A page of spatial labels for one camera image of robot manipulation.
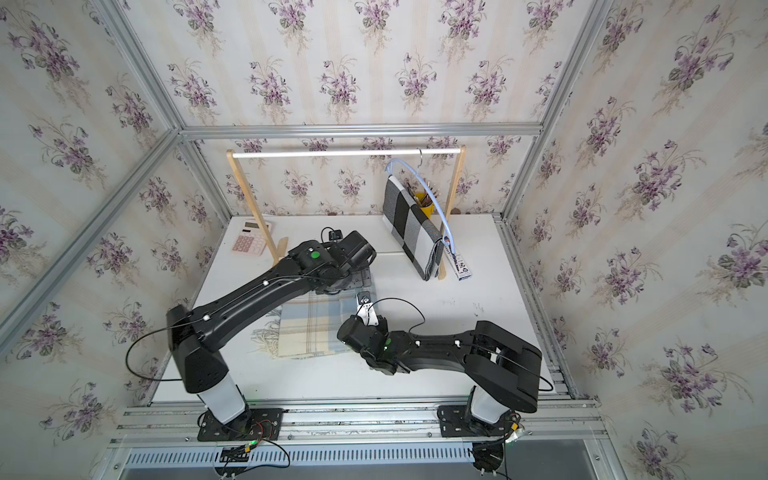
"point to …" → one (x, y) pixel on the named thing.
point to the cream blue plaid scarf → (307, 327)
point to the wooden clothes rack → (278, 246)
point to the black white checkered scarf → (412, 225)
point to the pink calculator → (249, 240)
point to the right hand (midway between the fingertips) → (362, 320)
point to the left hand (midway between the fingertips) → (360, 284)
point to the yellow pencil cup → (426, 204)
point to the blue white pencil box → (460, 268)
